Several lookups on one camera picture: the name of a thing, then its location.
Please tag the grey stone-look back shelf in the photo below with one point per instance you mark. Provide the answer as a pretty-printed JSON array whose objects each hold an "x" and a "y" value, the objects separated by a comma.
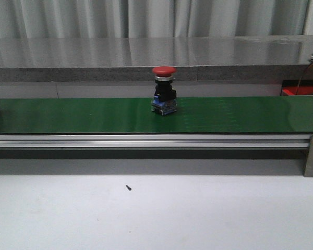
[{"x": 132, "y": 59}]

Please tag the red plastic tray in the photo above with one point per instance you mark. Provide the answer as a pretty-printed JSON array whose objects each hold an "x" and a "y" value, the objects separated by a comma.
[{"x": 290, "y": 87}]

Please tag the green conveyor belt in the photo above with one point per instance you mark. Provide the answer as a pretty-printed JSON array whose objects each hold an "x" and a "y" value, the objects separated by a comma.
[{"x": 262, "y": 114}]

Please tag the grey curtain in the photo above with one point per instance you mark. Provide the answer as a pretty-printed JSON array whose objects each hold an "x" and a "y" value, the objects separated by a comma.
[{"x": 137, "y": 19}]

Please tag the aluminium conveyor side rail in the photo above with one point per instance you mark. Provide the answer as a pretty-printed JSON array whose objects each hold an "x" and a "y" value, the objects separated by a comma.
[{"x": 155, "y": 140}]

